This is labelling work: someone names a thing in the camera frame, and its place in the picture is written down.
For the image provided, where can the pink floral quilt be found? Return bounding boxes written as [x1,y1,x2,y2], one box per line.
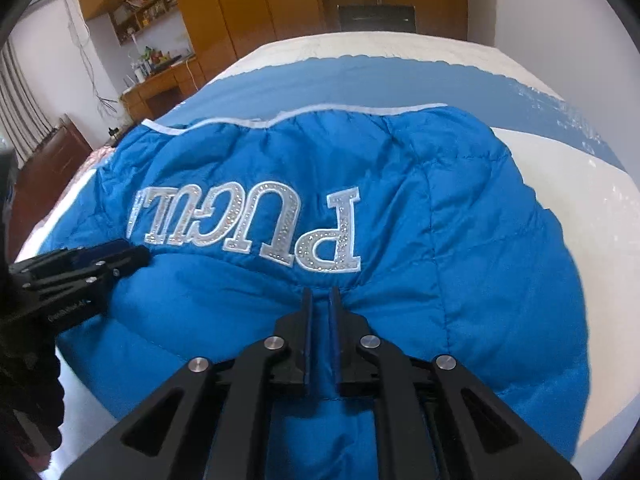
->
[89,144,120,167]

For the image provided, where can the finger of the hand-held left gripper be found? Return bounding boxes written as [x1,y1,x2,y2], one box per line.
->
[9,239,135,278]
[27,246,152,303]

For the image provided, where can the blue white bedspread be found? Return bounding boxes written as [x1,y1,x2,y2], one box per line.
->
[14,55,632,480]

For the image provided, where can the black framed panel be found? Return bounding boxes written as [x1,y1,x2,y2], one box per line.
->
[337,3,417,34]

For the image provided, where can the dark wooden cabinet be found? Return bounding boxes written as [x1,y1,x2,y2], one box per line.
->
[24,113,94,172]

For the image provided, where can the wooden desk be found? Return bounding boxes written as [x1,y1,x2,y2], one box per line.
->
[120,55,207,122]

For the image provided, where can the hanging wall cables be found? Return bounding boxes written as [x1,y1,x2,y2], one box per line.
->
[61,0,122,112]

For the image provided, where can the bottles and clutter on desk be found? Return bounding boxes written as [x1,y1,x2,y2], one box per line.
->
[126,44,177,82]

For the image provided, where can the cream quilted bed sheet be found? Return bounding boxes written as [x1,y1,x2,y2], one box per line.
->
[200,31,562,102]

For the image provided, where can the blue puffer jacket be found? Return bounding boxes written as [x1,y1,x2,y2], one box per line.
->
[55,102,592,480]

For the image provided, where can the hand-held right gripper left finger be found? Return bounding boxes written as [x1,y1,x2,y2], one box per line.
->
[60,287,314,480]

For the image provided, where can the wooden wall shelf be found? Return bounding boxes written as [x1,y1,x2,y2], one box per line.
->
[76,0,187,47]

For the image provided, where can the striped curtain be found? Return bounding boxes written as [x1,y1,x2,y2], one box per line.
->
[0,40,62,167]

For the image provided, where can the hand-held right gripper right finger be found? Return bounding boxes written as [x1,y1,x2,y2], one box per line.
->
[328,286,584,480]

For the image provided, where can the wooden wardrobe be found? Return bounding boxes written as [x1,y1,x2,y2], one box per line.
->
[164,0,472,82]

